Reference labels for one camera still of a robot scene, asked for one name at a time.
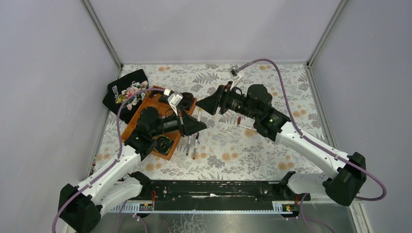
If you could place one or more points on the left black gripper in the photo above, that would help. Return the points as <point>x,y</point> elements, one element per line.
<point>182,123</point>

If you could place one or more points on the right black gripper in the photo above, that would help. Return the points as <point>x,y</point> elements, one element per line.
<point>223,103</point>

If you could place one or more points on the white marker blue end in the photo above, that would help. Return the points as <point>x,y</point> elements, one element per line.
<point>188,145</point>

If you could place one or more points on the white marker red tip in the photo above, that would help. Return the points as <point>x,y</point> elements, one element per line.
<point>247,127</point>

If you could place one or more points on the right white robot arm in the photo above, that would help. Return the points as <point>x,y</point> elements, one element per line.
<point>340,180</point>

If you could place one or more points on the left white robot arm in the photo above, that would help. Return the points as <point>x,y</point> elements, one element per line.
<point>82,206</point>

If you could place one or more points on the floral table mat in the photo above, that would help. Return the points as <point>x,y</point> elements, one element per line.
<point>226,151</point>

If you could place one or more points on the rolled dark tie back right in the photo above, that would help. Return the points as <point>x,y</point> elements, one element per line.
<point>186,101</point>

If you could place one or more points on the rolled tie blue yellow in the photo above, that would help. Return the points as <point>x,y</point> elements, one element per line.
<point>164,145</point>

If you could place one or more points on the orange wooden divided tray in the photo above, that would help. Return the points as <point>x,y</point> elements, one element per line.
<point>142,144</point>

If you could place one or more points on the black floral embroidered cloth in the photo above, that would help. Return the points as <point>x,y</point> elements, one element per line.
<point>118,91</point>

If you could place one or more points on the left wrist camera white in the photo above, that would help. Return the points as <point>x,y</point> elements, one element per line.
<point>173,99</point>

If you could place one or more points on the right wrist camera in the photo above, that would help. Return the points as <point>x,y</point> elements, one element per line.
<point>237,76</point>

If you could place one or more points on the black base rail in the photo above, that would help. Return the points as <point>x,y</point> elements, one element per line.
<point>160,196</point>

